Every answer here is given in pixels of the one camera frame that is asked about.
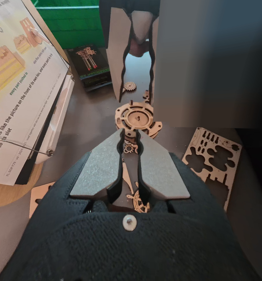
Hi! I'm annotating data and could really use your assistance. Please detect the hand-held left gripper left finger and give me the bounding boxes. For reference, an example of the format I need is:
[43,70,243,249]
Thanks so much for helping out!
[69,128,126,204]

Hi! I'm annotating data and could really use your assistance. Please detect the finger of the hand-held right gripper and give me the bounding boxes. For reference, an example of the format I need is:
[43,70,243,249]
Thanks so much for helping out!
[107,7,133,103]
[148,16,160,104]

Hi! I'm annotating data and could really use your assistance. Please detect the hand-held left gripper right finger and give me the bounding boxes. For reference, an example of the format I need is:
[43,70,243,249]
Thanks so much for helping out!
[136,129,191,206]

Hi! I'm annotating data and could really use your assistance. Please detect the round wooden gear model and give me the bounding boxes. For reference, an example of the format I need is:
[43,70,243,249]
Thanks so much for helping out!
[116,121,163,154]

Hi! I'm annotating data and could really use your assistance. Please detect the wooden ring plate with tab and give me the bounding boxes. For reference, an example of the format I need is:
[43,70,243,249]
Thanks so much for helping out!
[115,90,154,133]

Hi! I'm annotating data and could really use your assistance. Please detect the black model kit box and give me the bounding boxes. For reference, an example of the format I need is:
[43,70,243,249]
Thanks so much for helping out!
[67,44,113,92]

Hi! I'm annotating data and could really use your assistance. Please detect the person's right hand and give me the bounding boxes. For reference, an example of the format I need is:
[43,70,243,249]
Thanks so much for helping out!
[129,39,149,58]

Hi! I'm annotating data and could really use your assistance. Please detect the wooden ship wheel part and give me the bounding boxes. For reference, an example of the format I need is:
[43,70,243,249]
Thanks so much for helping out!
[126,181,150,213]

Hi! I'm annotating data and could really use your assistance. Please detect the green plastic bin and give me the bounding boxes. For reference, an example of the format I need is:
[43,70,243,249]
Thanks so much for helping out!
[35,0,109,50]

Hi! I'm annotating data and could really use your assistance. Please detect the long wavy wooden sheet strip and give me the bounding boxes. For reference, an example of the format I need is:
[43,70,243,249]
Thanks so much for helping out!
[29,158,136,219]

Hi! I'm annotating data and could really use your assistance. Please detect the punched wooden sheet round cutouts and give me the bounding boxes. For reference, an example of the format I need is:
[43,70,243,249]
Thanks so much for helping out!
[182,127,243,211]

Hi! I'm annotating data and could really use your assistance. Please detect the instruction sheet on stand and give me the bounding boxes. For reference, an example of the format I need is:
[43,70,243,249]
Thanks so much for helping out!
[0,0,75,209]

